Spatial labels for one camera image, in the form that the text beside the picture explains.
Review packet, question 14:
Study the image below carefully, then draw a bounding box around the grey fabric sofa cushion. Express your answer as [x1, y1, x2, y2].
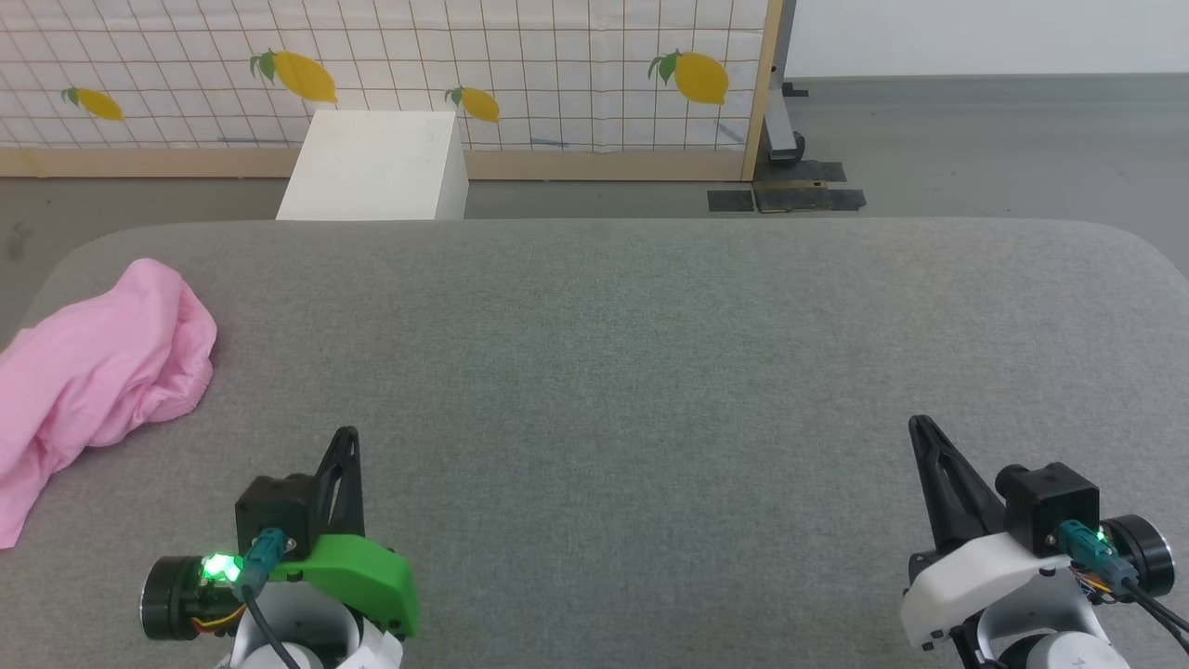
[0, 217, 1189, 669]

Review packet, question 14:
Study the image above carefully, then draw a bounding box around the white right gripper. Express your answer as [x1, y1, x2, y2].
[898, 415, 1177, 652]

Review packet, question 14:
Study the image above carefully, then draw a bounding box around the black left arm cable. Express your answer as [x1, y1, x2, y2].
[229, 528, 305, 669]

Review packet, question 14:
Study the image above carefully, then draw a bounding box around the lemon print partition screen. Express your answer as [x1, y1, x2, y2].
[0, 0, 787, 183]

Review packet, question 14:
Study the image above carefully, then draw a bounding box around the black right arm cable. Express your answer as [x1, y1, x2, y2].
[1057, 519, 1189, 654]

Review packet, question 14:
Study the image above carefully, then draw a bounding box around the pink cloth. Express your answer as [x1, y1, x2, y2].
[0, 258, 218, 550]

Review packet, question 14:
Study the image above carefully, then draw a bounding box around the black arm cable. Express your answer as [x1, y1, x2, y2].
[229, 528, 305, 669]
[1057, 519, 1189, 654]

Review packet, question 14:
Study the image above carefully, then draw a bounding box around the white box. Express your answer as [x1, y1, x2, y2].
[275, 110, 470, 222]

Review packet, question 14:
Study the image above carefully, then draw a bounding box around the grey metal stand with caster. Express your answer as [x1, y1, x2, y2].
[760, 0, 809, 168]

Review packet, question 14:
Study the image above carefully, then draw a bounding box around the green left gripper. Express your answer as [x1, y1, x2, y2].
[141, 427, 420, 643]

